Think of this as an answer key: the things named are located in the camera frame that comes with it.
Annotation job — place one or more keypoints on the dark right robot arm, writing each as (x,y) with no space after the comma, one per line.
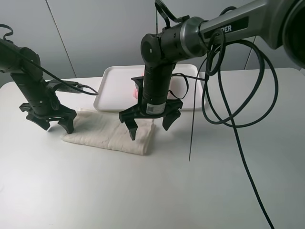
(278,22)

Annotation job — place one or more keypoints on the white plastic tray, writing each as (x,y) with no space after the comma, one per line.
(116,92)

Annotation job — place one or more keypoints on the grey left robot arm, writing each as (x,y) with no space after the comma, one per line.
(16,60)

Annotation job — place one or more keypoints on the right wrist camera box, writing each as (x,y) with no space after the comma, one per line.
(136,79)

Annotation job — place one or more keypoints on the cream white towel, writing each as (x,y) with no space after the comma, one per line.
(104,130)

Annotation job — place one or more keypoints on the pink towel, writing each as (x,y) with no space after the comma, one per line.
(135,92)

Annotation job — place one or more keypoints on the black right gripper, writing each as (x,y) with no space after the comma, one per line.
(153,99)

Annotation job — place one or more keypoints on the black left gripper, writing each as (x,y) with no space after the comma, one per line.
(43,104)

